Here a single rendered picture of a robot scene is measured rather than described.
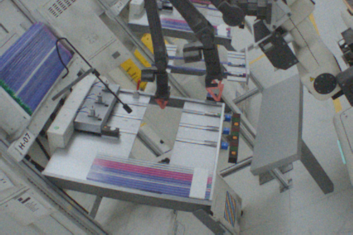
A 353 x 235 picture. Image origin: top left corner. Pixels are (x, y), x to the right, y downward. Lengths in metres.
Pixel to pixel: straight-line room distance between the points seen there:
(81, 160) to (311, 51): 1.06
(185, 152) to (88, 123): 0.45
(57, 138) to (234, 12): 0.94
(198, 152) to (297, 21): 0.72
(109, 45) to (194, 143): 1.32
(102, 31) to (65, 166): 1.39
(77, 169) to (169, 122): 1.58
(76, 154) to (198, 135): 0.57
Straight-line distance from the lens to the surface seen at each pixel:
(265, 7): 1.44
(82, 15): 2.97
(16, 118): 1.77
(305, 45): 1.72
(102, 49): 3.04
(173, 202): 1.66
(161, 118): 3.24
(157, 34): 1.93
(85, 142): 1.91
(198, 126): 2.01
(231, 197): 2.53
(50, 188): 1.77
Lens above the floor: 1.66
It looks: 21 degrees down
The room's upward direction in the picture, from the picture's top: 42 degrees counter-clockwise
